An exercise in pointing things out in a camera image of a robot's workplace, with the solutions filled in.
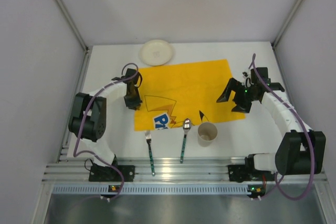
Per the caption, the silver fork green handle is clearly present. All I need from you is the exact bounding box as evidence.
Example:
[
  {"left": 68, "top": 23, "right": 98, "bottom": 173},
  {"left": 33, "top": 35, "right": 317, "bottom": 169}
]
[{"left": 145, "top": 131, "right": 155, "bottom": 176}]

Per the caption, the yellow cartoon placemat cloth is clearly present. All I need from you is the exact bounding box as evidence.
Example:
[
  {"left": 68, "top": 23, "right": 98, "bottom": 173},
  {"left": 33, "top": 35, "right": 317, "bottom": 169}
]
[{"left": 134, "top": 59, "right": 245, "bottom": 131}]

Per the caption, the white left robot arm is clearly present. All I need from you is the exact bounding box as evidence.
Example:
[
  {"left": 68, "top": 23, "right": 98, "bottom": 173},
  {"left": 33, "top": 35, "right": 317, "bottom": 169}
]
[{"left": 68, "top": 63, "right": 142, "bottom": 167}]

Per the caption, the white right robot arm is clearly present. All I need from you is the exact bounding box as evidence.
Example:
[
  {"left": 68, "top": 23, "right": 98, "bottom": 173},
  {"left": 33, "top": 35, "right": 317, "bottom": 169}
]
[{"left": 217, "top": 67, "right": 326, "bottom": 175}]

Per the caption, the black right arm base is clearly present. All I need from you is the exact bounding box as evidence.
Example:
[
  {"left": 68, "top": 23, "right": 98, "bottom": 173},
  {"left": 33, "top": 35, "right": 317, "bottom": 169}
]
[{"left": 227, "top": 165, "right": 274, "bottom": 183}]

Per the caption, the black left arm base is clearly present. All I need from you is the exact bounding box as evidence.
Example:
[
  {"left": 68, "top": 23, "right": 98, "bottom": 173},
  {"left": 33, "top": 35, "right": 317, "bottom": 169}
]
[{"left": 88, "top": 164, "right": 135, "bottom": 182}]

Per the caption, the beige paper cup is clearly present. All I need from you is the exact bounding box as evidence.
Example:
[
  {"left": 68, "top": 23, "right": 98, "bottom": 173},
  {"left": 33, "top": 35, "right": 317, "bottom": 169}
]
[{"left": 197, "top": 122, "right": 218, "bottom": 147}]

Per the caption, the cream round plate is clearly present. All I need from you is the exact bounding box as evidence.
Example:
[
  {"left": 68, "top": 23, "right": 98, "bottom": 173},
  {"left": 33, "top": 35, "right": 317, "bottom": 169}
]
[{"left": 139, "top": 39, "right": 175, "bottom": 66}]

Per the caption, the silver spoon green handle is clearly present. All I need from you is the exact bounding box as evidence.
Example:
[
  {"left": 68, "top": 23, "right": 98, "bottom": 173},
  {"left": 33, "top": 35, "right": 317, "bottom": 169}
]
[{"left": 180, "top": 118, "right": 192, "bottom": 164}]

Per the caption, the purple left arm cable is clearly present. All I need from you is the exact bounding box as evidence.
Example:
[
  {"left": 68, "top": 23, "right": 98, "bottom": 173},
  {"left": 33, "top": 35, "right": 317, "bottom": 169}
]
[{"left": 73, "top": 62, "right": 144, "bottom": 201}]

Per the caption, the perforated grey cable duct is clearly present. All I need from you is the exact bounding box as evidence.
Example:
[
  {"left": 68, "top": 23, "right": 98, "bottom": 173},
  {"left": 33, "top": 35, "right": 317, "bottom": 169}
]
[{"left": 52, "top": 184, "right": 264, "bottom": 195}]

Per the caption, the left aluminium corner post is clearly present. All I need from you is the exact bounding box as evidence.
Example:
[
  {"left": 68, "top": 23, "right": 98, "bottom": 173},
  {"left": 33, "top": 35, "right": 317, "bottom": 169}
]
[{"left": 54, "top": 0, "right": 89, "bottom": 52}]

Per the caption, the aluminium corner post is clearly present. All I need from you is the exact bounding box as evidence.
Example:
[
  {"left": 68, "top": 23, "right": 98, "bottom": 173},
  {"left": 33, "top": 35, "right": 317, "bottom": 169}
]
[
  {"left": 271, "top": 0, "right": 305, "bottom": 50},
  {"left": 54, "top": 0, "right": 89, "bottom": 52}
]

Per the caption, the right aluminium corner post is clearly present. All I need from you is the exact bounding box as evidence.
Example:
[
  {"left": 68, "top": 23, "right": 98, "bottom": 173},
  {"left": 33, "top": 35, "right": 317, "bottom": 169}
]
[{"left": 271, "top": 0, "right": 305, "bottom": 50}]

